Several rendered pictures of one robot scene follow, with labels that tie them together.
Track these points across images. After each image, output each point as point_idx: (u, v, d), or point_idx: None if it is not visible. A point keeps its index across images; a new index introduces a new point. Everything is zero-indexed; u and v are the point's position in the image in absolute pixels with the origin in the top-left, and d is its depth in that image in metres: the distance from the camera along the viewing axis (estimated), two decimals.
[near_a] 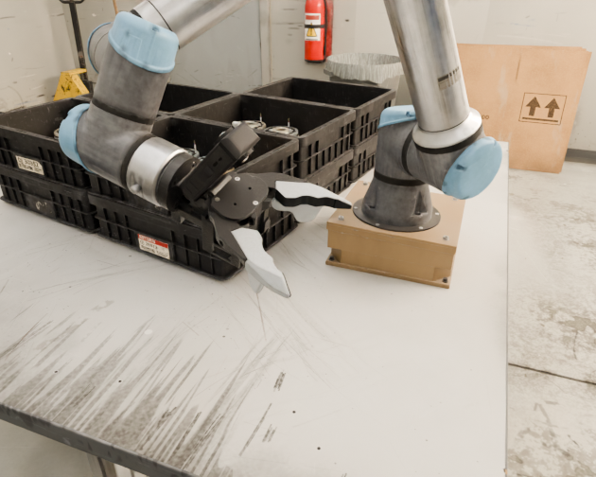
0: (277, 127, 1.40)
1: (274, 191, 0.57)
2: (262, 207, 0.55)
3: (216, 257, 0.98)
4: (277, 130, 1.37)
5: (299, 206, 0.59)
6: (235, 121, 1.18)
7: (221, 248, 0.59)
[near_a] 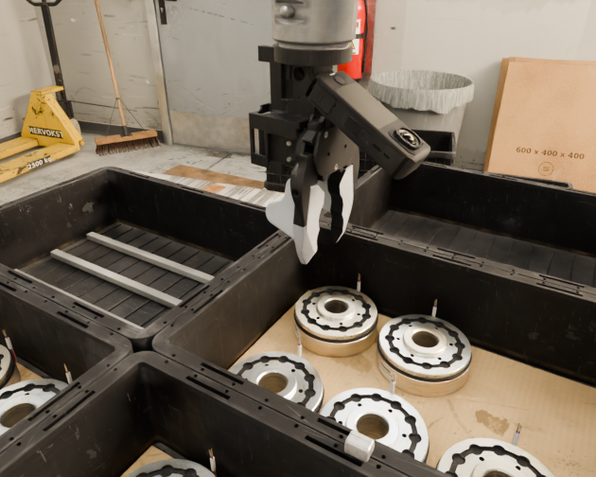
0: (411, 326, 0.56)
1: (341, 167, 0.51)
2: None
3: None
4: (420, 346, 0.53)
5: (324, 189, 0.53)
6: (354, 433, 0.34)
7: (260, 132, 0.49)
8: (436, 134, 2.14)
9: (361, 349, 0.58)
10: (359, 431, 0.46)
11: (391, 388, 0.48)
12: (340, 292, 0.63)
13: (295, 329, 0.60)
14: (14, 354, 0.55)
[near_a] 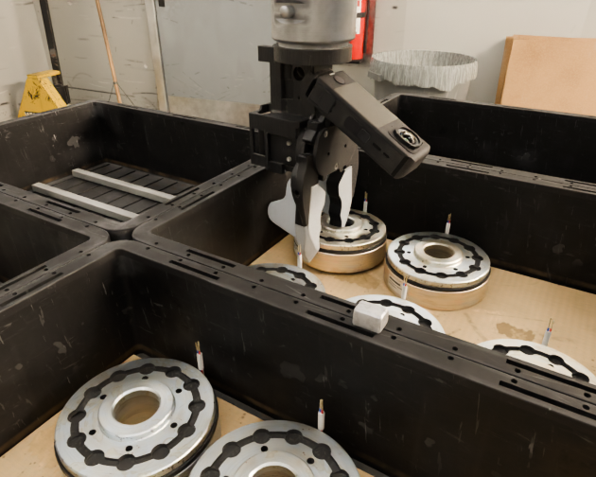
0: (424, 240, 0.51)
1: (341, 168, 0.51)
2: None
3: None
4: (433, 257, 0.48)
5: (324, 190, 0.53)
6: (364, 303, 0.29)
7: (260, 132, 0.49)
8: None
9: (369, 265, 0.52)
10: None
11: (402, 293, 0.43)
12: None
13: (295, 247, 0.54)
14: None
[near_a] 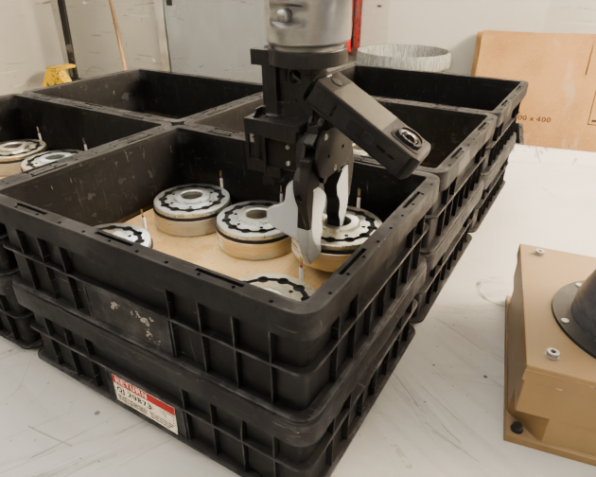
0: (353, 142, 0.84)
1: (338, 167, 0.50)
2: None
3: (288, 463, 0.42)
4: (356, 149, 0.81)
5: None
6: None
7: (255, 135, 0.48)
8: None
9: None
10: None
11: None
12: None
13: (294, 248, 0.54)
14: None
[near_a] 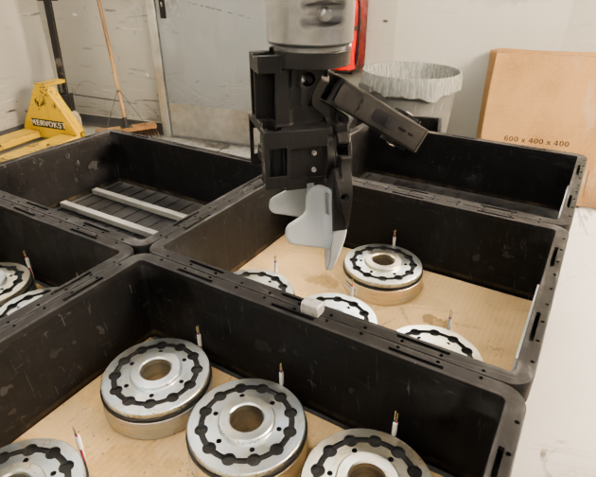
0: (374, 251, 0.66)
1: None
2: None
3: None
4: (378, 264, 0.63)
5: (298, 195, 0.52)
6: (308, 297, 0.44)
7: (269, 152, 0.43)
8: (424, 120, 2.23)
9: None
10: None
11: (350, 292, 0.58)
12: (367, 442, 0.40)
13: None
14: (32, 273, 0.64)
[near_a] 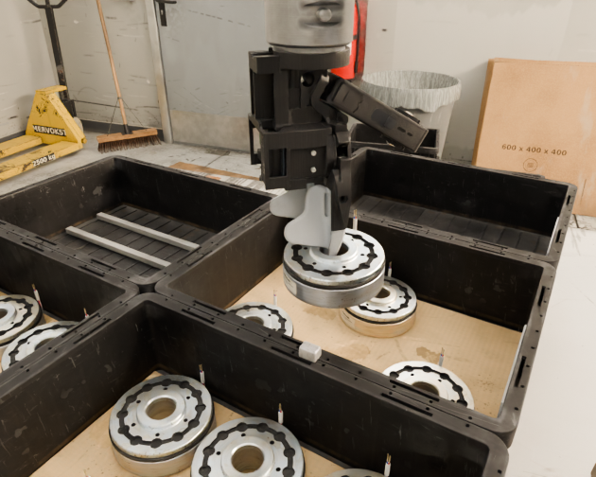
0: None
1: None
2: None
3: None
4: (374, 297, 0.65)
5: (298, 196, 0.52)
6: (306, 343, 0.46)
7: (268, 152, 0.43)
8: None
9: None
10: None
11: (353, 225, 0.53)
12: None
13: None
14: (41, 305, 0.67)
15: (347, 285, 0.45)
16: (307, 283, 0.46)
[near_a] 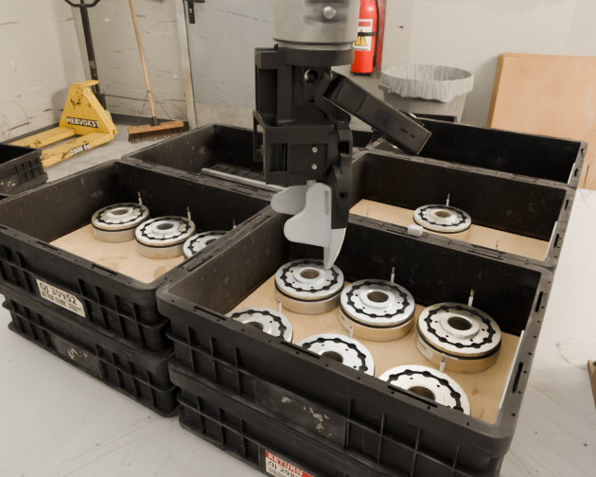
0: (434, 208, 0.91)
1: None
2: None
3: None
4: (440, 217, 0.88)
5: (300, 194, 0.52)
6: (412, 224, 0.69)
7: (270, 147, 0.44)
8: (441, 118, 2.48)
9: (491, 363, 0.60)
10: None
11: (349, 333, 0.60)
12: (454, 309, 0.65)
13: (422, 348, 0.61)
14: None
15: None
16: None
